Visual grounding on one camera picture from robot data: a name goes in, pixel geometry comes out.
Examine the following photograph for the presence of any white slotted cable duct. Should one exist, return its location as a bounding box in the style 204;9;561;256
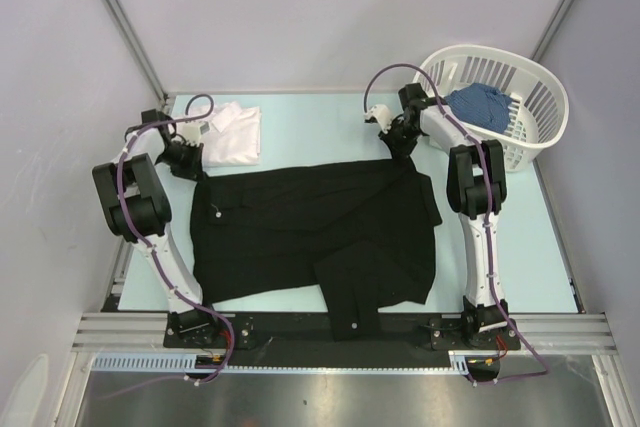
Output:
92;352;499;376

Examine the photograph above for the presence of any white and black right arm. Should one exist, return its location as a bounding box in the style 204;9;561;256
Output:
365;83;508;348

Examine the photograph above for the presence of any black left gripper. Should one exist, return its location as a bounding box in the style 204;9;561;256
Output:
156;140;205;184

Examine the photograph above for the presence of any folded white shirt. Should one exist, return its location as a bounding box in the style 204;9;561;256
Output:
202;101;262;168

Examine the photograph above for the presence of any aluminium frame rail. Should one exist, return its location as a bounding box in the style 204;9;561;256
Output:
72;312;617;355

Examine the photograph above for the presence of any white plastic laundry basket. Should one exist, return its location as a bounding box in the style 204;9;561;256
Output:
413;44;569;172

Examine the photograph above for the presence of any black long sleeve shirt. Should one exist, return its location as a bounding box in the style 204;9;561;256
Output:
190;160;441;341

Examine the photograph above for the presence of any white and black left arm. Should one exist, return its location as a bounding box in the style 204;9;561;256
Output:
92;110;221;348

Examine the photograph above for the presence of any blue crumpled shirt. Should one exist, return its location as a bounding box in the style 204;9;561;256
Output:
444;83;513;134

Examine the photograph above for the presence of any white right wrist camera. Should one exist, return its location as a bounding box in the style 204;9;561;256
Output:
364;104;393;132

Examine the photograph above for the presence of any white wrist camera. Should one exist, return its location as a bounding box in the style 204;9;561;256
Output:
364;104;393;132
177;121;210;146

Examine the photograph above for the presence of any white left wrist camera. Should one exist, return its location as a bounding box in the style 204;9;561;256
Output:
177;121;210;146

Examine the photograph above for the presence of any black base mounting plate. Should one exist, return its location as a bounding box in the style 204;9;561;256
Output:
164;311;522;382

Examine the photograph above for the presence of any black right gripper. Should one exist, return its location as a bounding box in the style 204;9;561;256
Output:
379;118;423;161

